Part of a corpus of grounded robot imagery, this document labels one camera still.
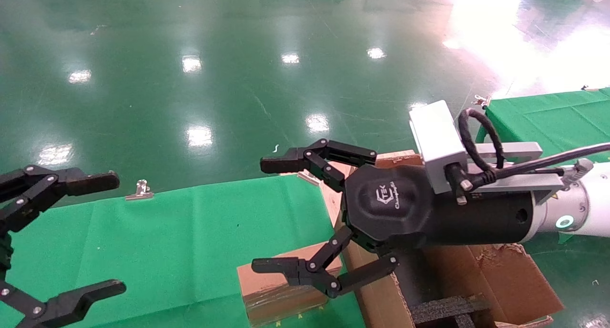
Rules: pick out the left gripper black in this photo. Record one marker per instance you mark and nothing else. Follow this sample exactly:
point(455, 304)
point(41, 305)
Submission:
point(4, 251)

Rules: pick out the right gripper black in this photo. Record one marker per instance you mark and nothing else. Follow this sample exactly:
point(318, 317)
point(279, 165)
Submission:
point(395, 209)

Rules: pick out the small cardboard box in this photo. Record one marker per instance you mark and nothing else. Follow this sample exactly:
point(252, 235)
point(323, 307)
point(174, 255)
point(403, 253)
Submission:
point(271, 285)

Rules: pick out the large open cardboard carton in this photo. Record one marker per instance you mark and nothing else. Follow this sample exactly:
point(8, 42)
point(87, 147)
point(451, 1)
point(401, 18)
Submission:
point(505, 275)

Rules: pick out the large green table cloth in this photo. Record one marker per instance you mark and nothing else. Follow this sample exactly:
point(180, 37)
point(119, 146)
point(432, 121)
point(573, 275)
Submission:
point(167, 251)

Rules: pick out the black foam insert strip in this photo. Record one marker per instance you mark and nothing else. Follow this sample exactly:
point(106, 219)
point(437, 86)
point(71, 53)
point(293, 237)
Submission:
point(448, 310)

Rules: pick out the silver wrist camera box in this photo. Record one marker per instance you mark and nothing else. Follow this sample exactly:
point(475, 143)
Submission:
point(436, 137)

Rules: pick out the silver camera mounting bracket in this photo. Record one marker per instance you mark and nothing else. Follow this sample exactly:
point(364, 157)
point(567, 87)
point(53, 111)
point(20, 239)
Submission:
point(517, 150)

